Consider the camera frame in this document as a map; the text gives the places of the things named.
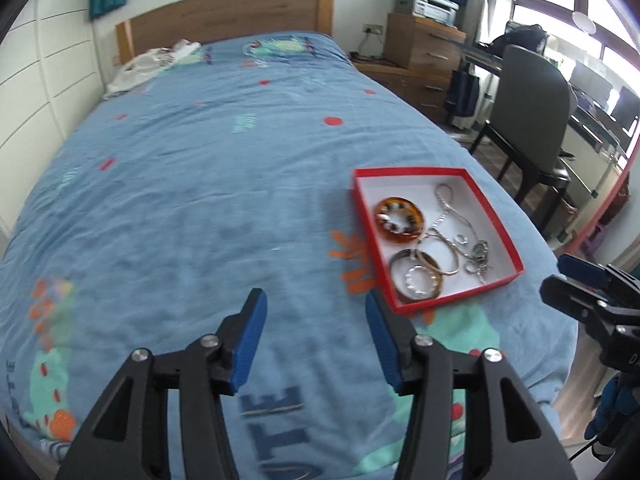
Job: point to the wall outlet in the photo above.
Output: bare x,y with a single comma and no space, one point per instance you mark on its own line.
373,28

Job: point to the dark hanging bag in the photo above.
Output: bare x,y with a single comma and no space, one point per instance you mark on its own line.
462,92

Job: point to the wooden headboard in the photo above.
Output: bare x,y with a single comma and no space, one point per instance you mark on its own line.
225,15

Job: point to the wooden drawer cabinet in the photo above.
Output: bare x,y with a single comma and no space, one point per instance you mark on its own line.
425,45

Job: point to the white wardrobe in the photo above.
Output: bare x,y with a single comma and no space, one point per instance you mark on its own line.
45,85

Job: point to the white garment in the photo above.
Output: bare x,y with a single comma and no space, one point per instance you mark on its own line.
145,65

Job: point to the red jewelry box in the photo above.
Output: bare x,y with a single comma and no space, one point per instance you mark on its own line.
380,260

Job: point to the glass desk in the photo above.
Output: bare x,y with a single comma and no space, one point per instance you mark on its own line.
595,125

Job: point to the blue printed blanket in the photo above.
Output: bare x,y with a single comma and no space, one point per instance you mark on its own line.
200,185

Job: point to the grey chair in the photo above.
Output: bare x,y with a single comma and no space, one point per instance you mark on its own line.
530,110

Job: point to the amber bangle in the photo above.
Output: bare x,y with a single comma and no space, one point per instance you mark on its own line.
415,230

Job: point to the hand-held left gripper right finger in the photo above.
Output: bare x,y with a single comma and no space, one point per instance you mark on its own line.
382,340

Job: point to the white printer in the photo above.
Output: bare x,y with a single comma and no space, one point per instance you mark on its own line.
430,5

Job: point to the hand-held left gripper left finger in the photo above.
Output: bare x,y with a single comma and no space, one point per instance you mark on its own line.
250,340

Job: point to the thin silver bangle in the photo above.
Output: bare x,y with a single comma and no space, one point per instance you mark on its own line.
452,260

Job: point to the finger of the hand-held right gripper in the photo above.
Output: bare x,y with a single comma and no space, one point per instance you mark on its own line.
570,295
582,269

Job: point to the computer monitor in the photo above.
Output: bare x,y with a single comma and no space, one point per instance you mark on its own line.
590,80

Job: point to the wooden nightstand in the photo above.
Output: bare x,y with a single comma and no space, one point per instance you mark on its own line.
415,87

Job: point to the silver wristwatch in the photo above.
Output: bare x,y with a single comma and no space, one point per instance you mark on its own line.
481,255

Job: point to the dark brown bangle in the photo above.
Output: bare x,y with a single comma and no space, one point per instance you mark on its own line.
400,290

